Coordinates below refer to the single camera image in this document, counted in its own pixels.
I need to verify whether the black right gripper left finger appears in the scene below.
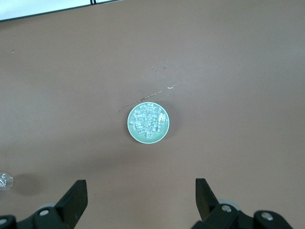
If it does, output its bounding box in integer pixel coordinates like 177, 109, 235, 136
0, 180, 88, 229

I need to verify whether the clear ice cube pile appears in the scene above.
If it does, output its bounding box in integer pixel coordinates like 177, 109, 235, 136
132, 104, 167, 140

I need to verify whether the white table edge rail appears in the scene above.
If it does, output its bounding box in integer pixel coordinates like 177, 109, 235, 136
0, 0, 135, 23

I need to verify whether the clear crystal wine glass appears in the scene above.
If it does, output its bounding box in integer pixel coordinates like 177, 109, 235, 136
0, 172, 14, 192

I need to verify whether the brown table cover sheet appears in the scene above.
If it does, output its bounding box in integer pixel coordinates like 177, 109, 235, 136
0, 0, 305, 229

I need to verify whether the pale green ceramic bowl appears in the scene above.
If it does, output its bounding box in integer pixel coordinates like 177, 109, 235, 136
126, 101, 172, 145

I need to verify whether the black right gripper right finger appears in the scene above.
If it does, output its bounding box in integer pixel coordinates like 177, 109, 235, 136
192, 178, 293, 229

